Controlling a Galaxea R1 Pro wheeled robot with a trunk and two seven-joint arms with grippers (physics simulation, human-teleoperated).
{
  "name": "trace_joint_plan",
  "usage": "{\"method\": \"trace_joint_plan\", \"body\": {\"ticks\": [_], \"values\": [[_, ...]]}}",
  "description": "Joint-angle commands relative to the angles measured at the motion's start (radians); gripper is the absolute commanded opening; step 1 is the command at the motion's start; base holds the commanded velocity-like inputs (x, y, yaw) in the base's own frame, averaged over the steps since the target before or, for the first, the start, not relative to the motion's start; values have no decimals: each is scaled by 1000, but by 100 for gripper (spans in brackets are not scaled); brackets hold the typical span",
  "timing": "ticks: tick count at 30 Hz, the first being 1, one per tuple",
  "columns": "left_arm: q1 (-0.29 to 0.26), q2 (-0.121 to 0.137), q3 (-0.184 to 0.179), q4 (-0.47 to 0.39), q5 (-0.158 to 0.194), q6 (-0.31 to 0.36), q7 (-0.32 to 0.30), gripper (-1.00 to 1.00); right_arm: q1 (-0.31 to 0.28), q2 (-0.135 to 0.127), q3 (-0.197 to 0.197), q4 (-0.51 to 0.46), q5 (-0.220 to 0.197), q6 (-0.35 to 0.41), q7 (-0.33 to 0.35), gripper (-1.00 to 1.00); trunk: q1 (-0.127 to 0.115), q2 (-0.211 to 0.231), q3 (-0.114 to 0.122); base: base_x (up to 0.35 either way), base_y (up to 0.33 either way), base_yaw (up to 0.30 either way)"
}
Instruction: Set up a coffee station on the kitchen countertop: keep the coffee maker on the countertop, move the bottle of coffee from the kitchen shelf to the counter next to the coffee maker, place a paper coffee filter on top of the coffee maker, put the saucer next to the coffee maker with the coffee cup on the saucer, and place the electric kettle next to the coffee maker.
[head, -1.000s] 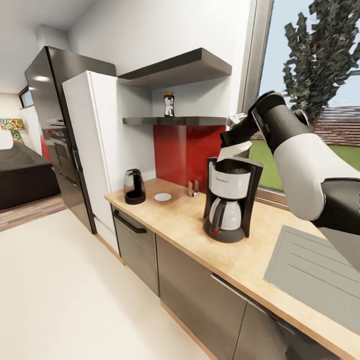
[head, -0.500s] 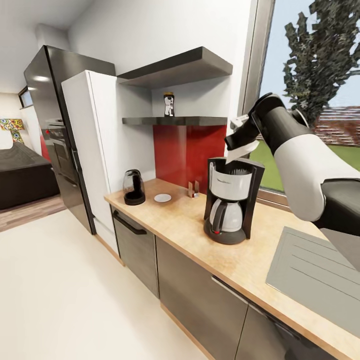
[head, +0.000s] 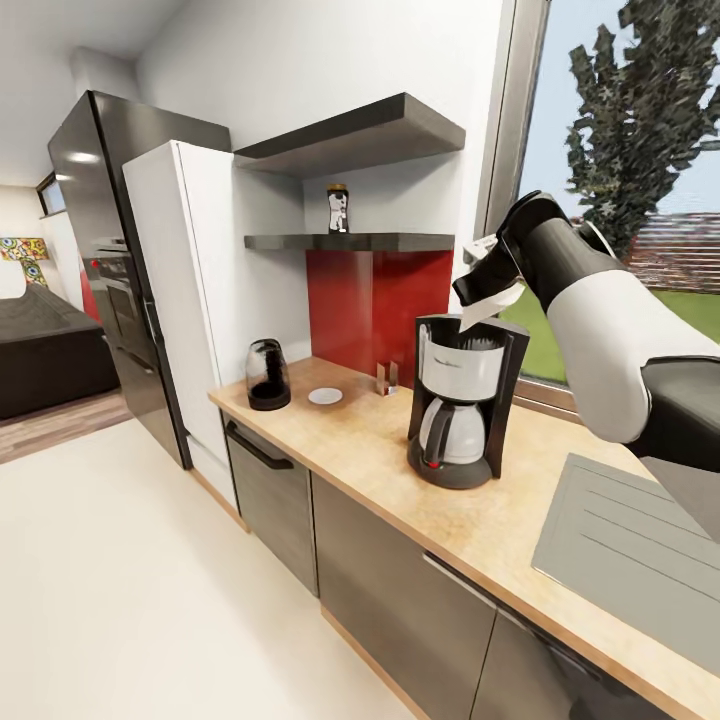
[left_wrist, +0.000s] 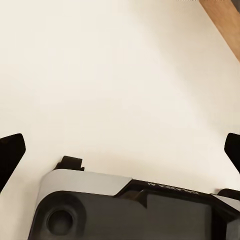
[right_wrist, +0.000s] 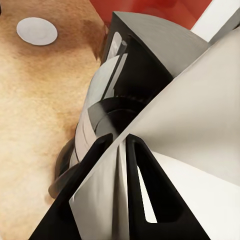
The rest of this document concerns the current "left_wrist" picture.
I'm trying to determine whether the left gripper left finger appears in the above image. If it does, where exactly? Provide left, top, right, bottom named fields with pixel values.
left=0, top=133, right=26, bottom=193

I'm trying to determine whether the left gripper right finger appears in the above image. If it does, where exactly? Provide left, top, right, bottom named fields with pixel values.
left=224, top=132, right=240, bottom=173

